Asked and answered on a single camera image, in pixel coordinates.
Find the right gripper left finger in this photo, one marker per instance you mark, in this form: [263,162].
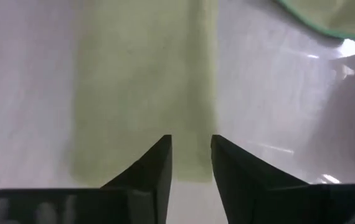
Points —
[134,202]

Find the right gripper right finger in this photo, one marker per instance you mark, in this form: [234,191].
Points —
[258,199]

